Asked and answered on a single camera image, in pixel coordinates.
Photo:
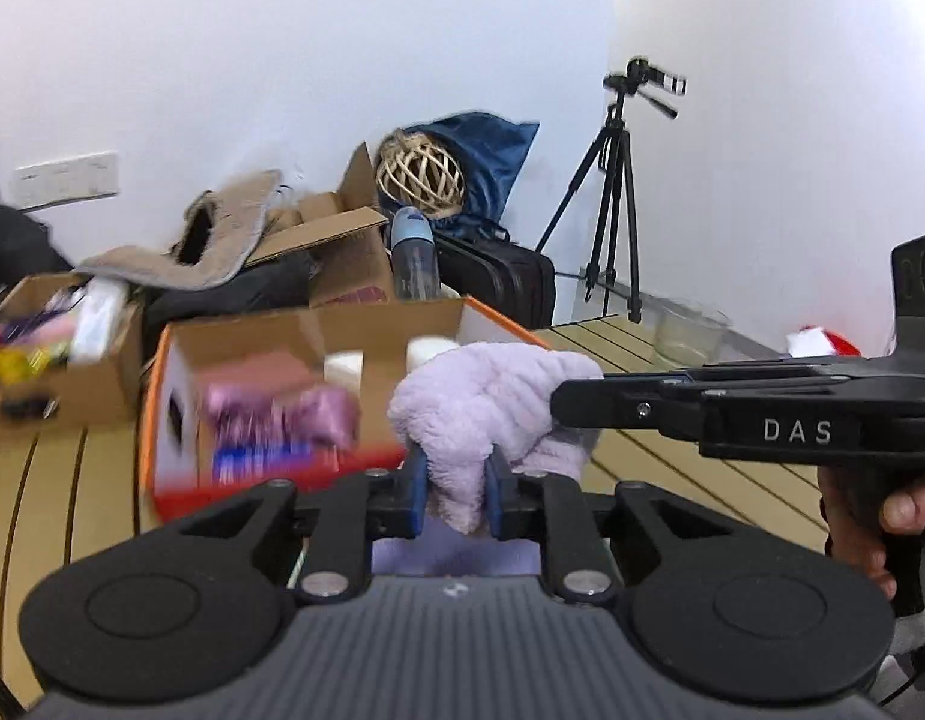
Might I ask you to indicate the black soft bag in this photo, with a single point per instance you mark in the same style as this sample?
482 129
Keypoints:
229 292

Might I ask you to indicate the yellow packet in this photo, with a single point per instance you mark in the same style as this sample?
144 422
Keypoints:
16 365

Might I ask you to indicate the red cardboard box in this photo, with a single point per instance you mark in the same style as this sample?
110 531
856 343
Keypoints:
244 349

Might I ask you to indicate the wicker ball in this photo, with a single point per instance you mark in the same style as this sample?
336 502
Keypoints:
419 174

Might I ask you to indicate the small brown cardboard box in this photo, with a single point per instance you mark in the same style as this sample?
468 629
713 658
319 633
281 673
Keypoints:
94 397

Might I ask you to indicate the person's right hand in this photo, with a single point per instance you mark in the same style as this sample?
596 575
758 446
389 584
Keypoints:
852 517

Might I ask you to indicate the lilac plush towel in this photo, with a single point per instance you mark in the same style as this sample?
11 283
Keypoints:
485 397

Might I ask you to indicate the white wall outlet strip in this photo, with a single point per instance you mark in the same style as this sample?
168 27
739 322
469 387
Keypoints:
68 180

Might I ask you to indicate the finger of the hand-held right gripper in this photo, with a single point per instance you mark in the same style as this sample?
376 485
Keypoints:
657 373
620 405

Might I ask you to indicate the black tripod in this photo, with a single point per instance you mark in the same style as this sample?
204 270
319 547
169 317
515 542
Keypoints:
612 187

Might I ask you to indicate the black briefcase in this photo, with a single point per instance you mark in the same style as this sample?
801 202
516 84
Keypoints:
500 277

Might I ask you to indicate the clear glass cup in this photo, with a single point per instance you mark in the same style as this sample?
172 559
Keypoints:
691 334

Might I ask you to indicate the beige fabric mat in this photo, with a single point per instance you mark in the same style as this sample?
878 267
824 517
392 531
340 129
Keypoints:
229 236

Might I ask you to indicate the blue-capped water bottle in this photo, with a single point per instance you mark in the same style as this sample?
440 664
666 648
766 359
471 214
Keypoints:
413 255

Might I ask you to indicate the dark blue fabric bag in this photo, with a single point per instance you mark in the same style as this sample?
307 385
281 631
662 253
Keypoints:
492 165

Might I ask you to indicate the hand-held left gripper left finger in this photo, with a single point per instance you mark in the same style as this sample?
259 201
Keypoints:
413 491

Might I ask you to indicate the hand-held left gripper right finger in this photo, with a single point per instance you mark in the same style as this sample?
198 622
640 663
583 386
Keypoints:
496 499

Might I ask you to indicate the folding slatted table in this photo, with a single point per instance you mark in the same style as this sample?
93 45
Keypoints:
57 495

